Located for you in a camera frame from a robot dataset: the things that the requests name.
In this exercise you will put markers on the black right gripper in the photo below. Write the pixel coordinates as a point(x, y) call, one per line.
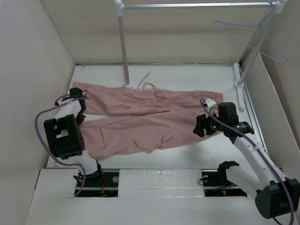
point(202, 122)

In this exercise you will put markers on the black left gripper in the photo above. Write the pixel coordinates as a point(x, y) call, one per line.
point(80, 120)

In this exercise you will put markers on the pink trousers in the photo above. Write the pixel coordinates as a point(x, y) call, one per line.
point(140, 120)

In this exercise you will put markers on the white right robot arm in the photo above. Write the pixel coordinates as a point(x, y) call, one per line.
point(273, 192)

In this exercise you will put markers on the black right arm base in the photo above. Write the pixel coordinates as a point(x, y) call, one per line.
point(216, 184)

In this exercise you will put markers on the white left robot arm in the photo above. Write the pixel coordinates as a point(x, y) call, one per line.
point(64, 137)

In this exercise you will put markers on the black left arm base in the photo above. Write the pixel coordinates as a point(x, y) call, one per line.
point(107, 186)

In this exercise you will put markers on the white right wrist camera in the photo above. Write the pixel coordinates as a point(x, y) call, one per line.
point(211, 106)

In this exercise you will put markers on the blue wire hanger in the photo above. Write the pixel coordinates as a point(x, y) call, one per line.
point(261, 31)

